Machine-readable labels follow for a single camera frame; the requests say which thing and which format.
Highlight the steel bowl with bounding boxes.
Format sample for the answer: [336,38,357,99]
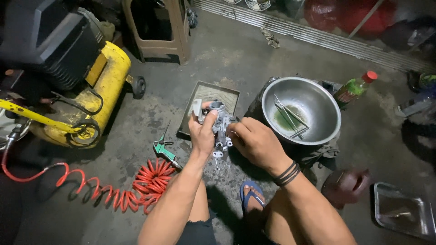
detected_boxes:
[262,76,342,146]

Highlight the blue flip-flop sandal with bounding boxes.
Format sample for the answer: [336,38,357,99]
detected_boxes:
[239,181,266,213]

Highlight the green air blow gun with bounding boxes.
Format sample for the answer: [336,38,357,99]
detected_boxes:
[153,120,183,171]

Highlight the brown plastic stool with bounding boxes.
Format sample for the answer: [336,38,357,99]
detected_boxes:
[122,0,191,65]

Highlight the person's left hand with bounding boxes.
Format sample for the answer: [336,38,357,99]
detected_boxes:
[188,101,219,157]

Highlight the red coiled air hose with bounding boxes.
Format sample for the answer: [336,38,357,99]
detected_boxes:
[1,150,178,215]

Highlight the metal tweezers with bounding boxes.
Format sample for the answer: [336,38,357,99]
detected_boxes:
[273,94,310,140]

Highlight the metal door track rail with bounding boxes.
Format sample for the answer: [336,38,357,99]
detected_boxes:
[192,0,436,74]

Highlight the green bottle with red cap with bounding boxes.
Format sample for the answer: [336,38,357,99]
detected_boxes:
[333,71,378,110]

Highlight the shiny rectangular metal tray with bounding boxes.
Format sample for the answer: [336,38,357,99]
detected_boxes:
[374,182,436,241]

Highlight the red plastic bags heap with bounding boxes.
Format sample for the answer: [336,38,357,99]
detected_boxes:
[303,0,399,36]

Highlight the yellow metal bar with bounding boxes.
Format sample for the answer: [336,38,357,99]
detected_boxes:
[0,99,84,135]

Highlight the person's legs in shorts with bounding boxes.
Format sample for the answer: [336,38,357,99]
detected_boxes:
[170,177,307,245]

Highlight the grey metal tray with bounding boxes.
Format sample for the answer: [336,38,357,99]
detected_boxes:
[177,81,240,141]

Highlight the person's right hand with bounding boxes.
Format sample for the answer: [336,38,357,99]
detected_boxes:
[228,117,293,176]

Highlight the dirty rag scrap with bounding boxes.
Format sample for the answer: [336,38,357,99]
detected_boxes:
[260,27,280,49]

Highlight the silver metal carburetor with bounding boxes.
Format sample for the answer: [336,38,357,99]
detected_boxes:
[193,99,239,171]

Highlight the black wrist bands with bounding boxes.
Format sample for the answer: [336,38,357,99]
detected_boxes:
[273,161,301,187]

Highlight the brown plastic container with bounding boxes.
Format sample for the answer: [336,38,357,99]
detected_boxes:
[321,168,372,210]

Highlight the yellow air compressor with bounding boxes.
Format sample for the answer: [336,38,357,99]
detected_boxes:
[0,0,147,149]

